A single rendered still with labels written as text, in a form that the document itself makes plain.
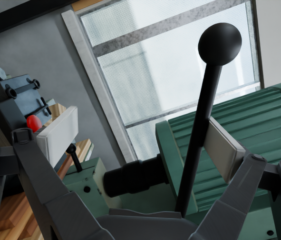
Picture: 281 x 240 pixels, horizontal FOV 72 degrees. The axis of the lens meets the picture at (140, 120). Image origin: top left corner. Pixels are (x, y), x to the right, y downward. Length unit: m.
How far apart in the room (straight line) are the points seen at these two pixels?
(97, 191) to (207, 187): 0.19
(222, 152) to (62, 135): 0.13
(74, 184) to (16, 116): 0.15
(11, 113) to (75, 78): 1.40
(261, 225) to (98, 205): 0.29
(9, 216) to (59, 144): 0.23
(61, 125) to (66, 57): 1.56
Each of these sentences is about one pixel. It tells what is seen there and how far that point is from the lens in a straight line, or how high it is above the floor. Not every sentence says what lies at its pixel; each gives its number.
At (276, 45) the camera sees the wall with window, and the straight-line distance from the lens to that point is 1.97.
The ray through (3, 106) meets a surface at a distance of 0.33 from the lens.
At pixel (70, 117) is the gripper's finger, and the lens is 0.18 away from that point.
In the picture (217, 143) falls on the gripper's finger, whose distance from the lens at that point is 0.18.
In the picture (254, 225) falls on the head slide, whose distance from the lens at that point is 0.44.
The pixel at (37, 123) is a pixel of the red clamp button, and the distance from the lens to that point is 0.35.
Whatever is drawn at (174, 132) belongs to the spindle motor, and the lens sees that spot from 0.33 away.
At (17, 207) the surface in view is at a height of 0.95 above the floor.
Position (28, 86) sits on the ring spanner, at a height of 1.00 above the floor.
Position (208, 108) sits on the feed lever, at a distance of 0.19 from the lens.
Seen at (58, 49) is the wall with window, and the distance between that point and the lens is 1.73.
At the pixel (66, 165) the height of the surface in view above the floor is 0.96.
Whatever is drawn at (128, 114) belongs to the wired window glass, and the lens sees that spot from 1.80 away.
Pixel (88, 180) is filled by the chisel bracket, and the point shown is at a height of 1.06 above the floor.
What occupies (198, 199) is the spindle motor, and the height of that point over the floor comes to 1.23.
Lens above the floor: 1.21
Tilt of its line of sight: 6 degrees down
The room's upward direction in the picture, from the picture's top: 72 degrees clockwise
